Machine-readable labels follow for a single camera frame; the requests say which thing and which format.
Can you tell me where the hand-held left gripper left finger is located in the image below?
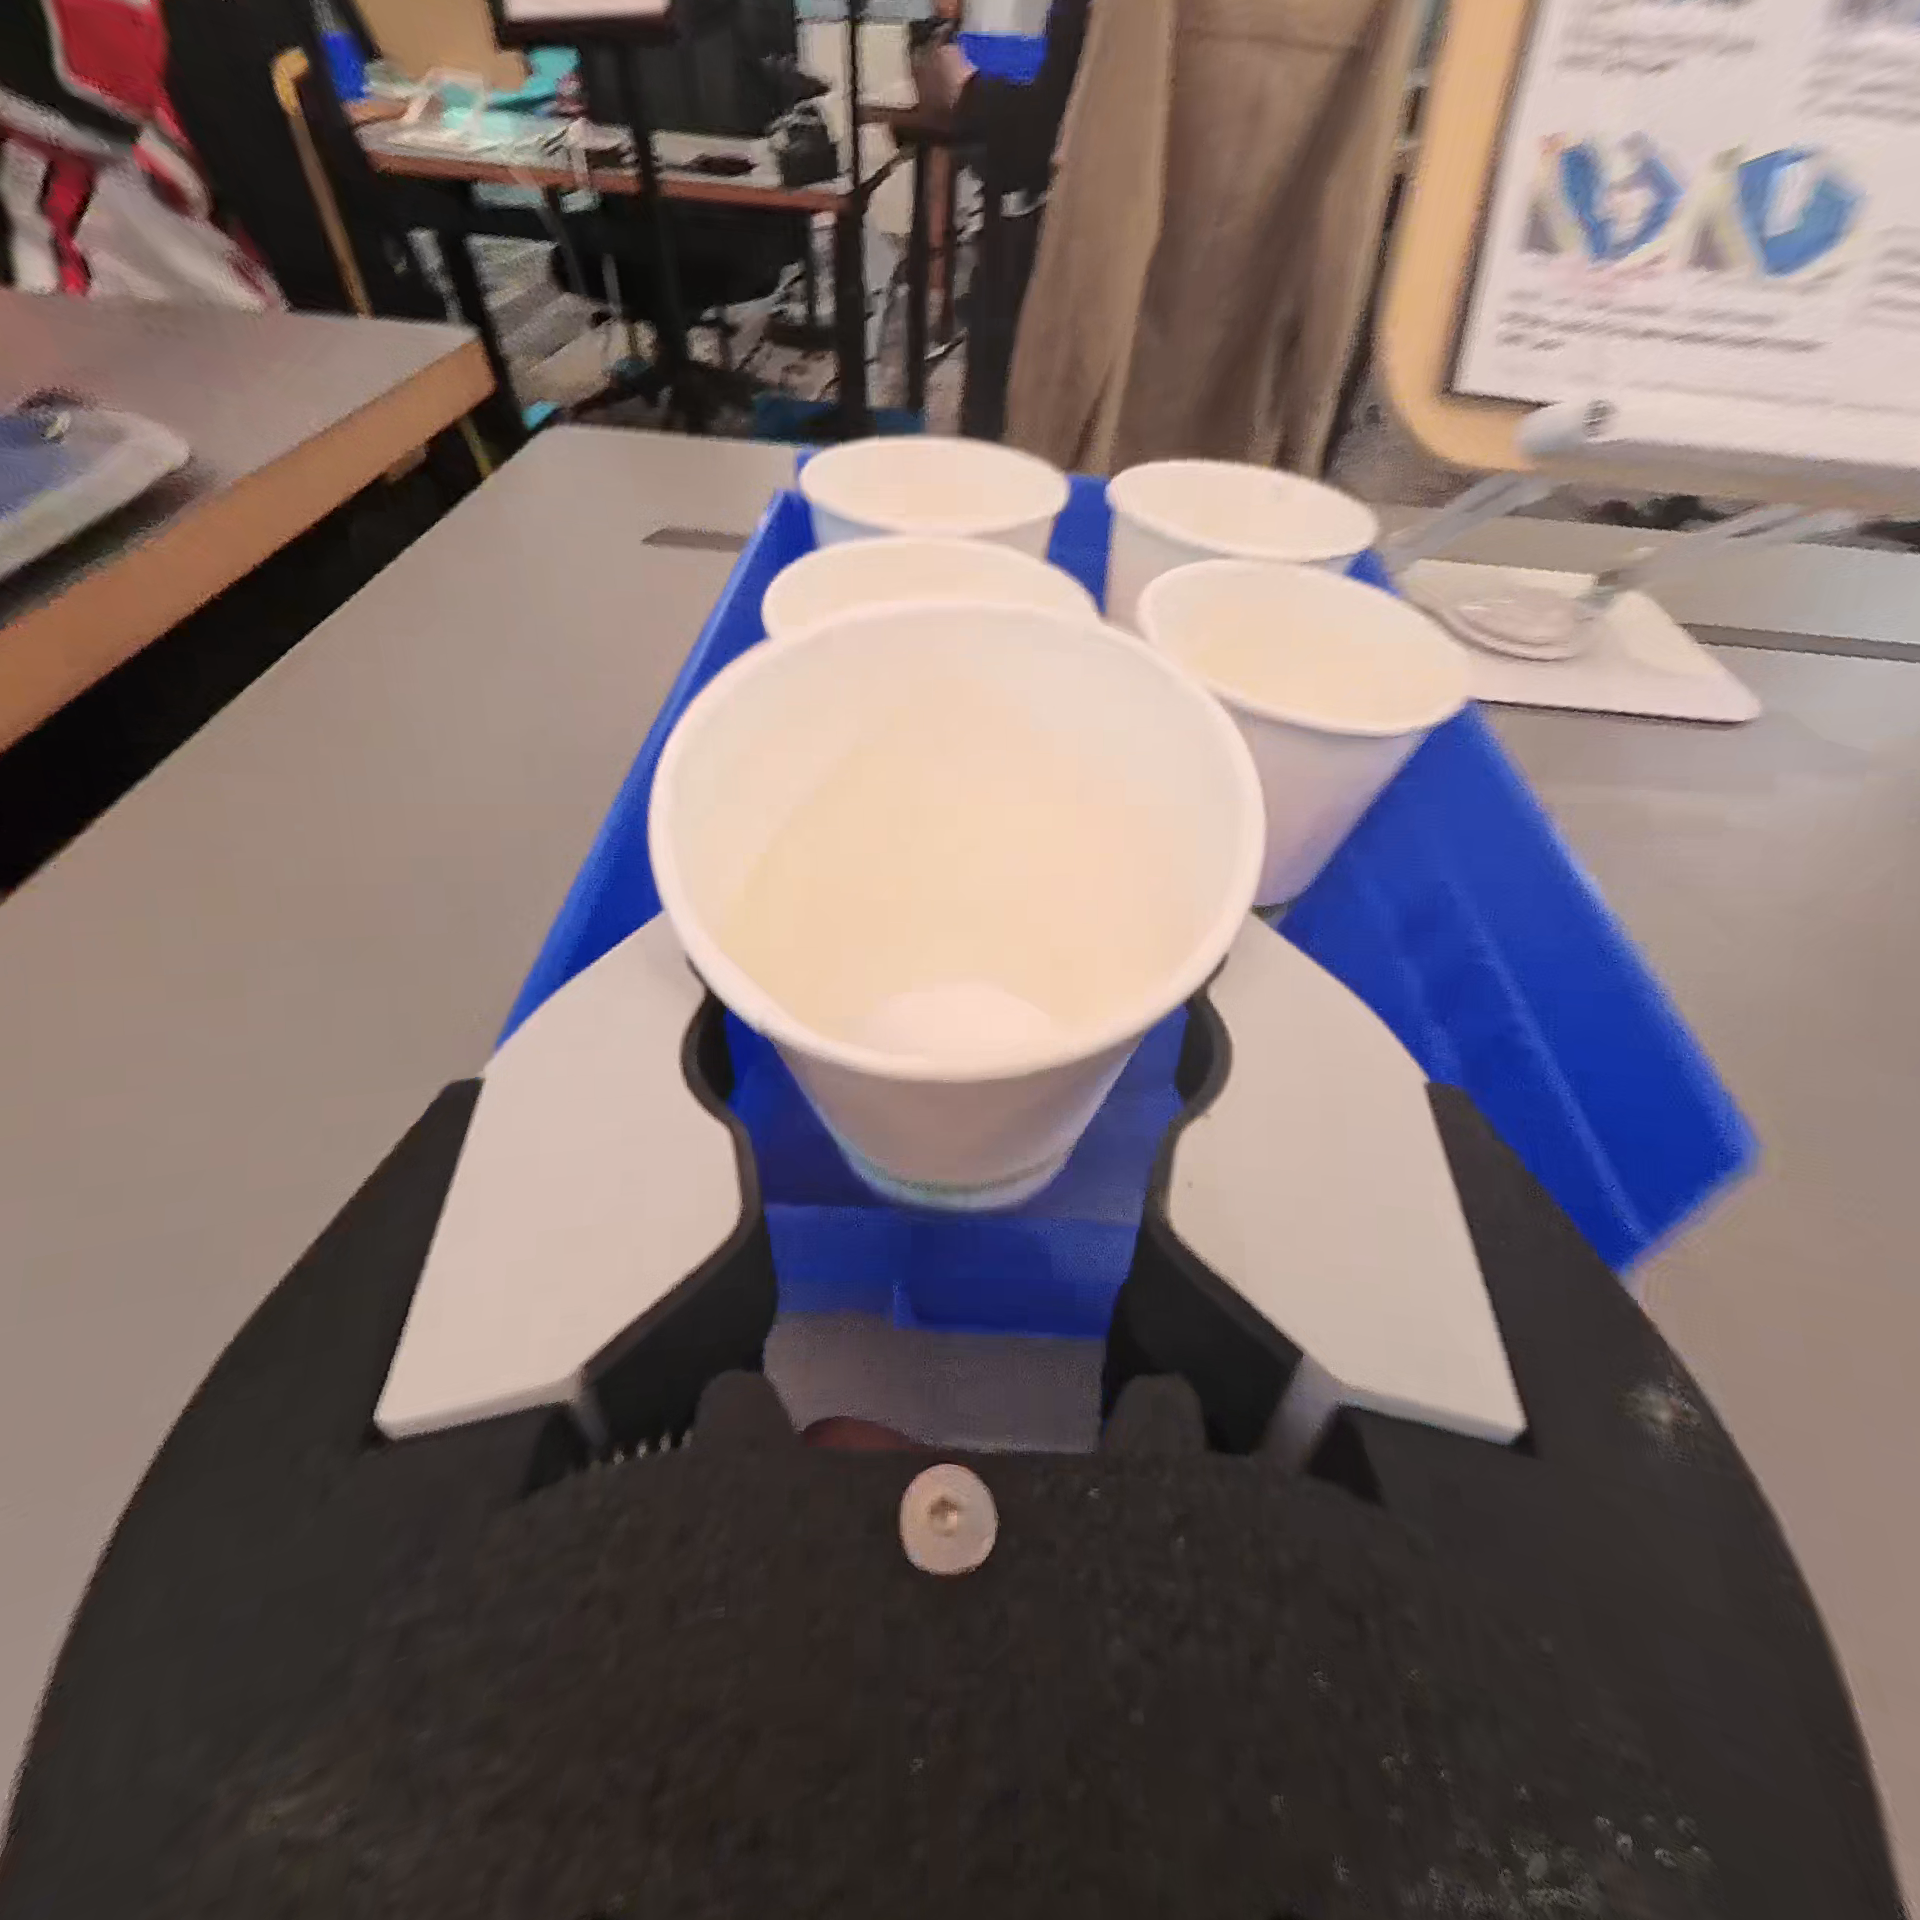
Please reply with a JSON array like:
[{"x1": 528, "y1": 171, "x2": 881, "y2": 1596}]
[{"x1": 371, "y1": 913, "x2": 779, "y2": 1468}]

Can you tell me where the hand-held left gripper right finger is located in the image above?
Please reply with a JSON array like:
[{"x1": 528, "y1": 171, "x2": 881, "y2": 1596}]
[{"x1": 1108, "y1": 913, "x2": 1533, "y2": 1468}]

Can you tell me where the blue plastic bin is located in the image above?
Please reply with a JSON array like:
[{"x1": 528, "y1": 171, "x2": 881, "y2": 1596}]
[{"x1": 495, "y1": 484, "x2": 1760, "y2": 1336}]

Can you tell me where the white paper cup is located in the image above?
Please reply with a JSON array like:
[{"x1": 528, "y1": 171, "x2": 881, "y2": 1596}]
[
  {"x1": 799, "y1": 440, "x2": 1070, "y2": 561},
  {"x1": 758, "y1": 537, "x2": 1100, "y2": 645},
  {"x1": 1104, "y1": 459, "x2": 1379, "y2": 624},
  {"x1": 1137, "y1": 558, "x2": 1473, "y2": 908},
  {"x1": 646, "y1": 604, "x2": 1270, "y2": 1213}
]

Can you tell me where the instruction sheet on tablet stand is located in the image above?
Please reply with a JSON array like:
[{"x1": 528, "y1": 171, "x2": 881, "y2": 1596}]
[{"x1": 1374, "y1": 0, "x2": 1920, "y2": 727}]

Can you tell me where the grey flat tray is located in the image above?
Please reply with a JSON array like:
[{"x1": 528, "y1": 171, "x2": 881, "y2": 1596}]
[{"x1": 0, "y1": 393, "x2": 195, "y2": 581}]

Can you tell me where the grey side table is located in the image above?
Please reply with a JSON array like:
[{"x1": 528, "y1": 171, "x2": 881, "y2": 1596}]
[{"x1": 0, "y1": 286, "x2": 495, "y2": 751}]

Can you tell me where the printed instruction sheet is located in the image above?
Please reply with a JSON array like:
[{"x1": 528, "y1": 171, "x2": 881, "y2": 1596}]
[{"x1": 1446, "y1": 0, "x2": 1920, "y2": 428}]

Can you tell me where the beige hanging coat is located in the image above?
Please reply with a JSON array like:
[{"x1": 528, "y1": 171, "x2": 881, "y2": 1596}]
[{"x1": 1004, "y1": 0, "x2": 1419, "y2": 477}]

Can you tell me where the dark wooden desk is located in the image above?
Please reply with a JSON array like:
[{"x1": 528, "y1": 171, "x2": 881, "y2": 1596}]
[{"x1": 361, "y1": 125, "x2": 918, "y2": 440}]

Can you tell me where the white red printed garment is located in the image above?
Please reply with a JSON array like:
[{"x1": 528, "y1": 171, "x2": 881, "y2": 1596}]
[{"x1": 0, "y1": 0, "x2": 287, "y2": 314}]

